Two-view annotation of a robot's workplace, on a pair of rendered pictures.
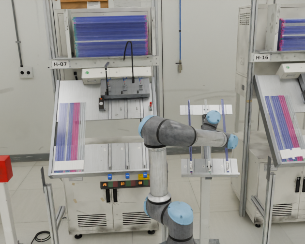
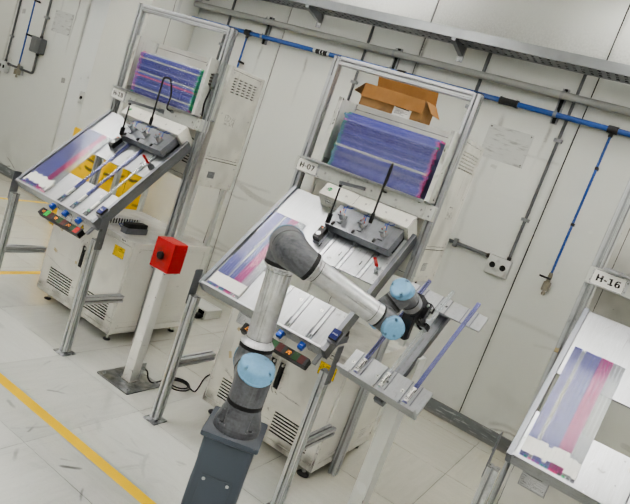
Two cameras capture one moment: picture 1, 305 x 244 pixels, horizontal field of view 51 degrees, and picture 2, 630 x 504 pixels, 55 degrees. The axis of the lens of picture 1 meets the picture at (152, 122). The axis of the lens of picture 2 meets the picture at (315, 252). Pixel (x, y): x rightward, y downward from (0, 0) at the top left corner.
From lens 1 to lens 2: 1.12 m
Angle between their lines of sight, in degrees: 31
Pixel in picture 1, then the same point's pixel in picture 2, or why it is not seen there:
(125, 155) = (298, 309)
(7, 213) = (148, 315)
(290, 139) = (564, 432)
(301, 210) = not seen: outside the picture
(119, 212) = (272, 407)
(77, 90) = (308, 207)
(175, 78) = (531, 301)
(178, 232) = (235, 389)
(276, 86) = (612, 344)
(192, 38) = (593, 248)
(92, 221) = not seen: hidden behind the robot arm
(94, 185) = not seen: hidden behind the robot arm
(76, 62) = (326, 172)
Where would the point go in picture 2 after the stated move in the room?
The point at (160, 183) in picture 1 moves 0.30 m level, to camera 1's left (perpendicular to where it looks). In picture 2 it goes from (259, 319) to (196, 282)
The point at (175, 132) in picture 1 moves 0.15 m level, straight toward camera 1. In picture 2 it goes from (287, 245) to (253, 241)
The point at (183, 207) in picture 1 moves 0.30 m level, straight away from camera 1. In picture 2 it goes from (262, 364) to (321, 358)
